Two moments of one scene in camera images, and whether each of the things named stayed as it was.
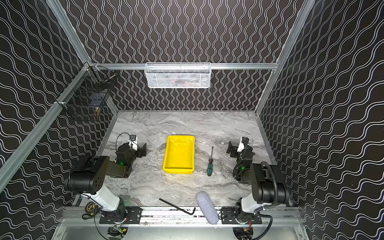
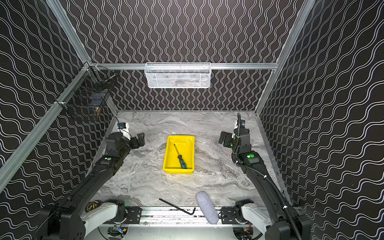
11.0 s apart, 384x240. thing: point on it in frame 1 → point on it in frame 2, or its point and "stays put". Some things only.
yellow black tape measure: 91,208 stays put
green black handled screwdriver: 210,169 → 183,164
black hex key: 190,213 stays put
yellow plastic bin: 179,154 stays put
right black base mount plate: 228,217 stays put
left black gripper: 135,150 → 135,141
